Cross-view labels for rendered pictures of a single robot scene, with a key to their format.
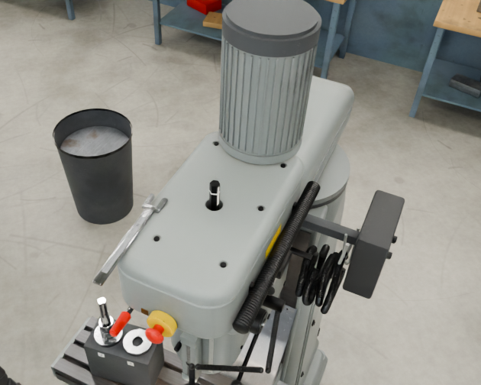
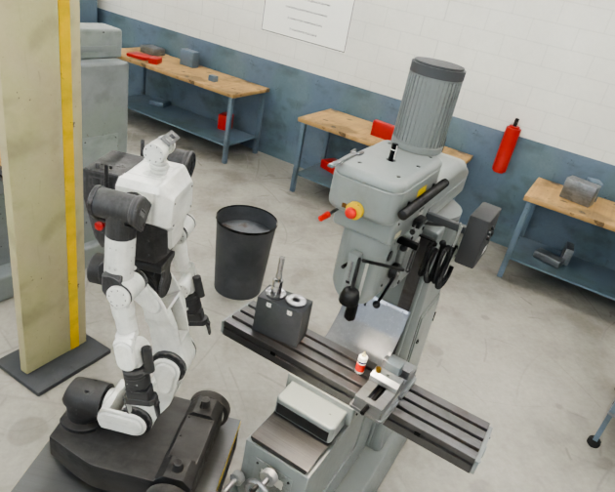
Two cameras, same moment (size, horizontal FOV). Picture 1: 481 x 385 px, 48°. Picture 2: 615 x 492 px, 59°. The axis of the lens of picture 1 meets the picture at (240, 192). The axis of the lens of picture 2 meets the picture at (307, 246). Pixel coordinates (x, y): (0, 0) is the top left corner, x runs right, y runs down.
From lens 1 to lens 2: 1.10 m
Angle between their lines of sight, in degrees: 16
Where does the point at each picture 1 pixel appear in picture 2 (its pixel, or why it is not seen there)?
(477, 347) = (545, 446)
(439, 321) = (512, 421)
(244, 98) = (417, 106)
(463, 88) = (545, 260)
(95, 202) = (234, 276)
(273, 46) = (440, 73)
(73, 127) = (229, 217)
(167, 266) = (367, 171)
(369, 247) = (477, 222)
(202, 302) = (387, 187)
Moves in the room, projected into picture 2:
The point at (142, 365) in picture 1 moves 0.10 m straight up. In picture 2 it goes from (298, 314) to (302, 295)
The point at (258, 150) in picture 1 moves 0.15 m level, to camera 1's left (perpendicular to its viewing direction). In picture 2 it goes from (418, 143) to (378, 135)
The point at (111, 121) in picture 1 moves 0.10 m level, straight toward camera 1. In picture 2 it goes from (260, 218) to (261, 224)
